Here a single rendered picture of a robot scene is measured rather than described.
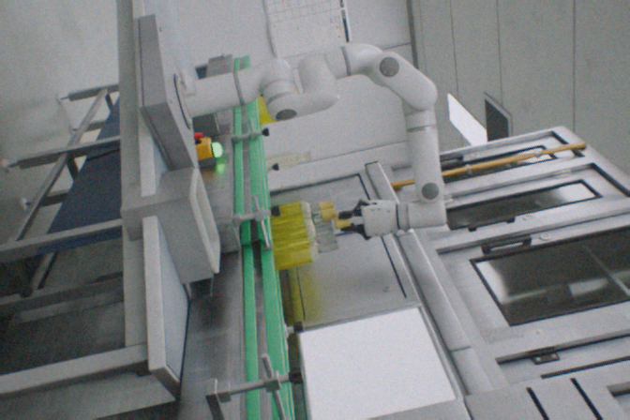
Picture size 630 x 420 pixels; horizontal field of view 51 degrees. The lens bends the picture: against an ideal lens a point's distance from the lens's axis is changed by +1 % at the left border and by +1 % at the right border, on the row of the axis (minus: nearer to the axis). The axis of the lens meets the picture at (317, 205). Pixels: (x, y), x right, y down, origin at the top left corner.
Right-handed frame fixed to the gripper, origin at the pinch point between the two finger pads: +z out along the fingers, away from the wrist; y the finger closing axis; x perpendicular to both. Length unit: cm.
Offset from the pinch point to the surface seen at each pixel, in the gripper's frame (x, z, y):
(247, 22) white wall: -556, 179, -57
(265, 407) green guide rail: 76, 7, 5
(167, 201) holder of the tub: 42, 31, 34
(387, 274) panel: 10.4, -11.0, -12.5
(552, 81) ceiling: -243, -95, -55
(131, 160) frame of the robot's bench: 25, 46, 37
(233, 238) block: 21.8, 26.4, 10.3
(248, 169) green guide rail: -14.6, 30.4, 13.2
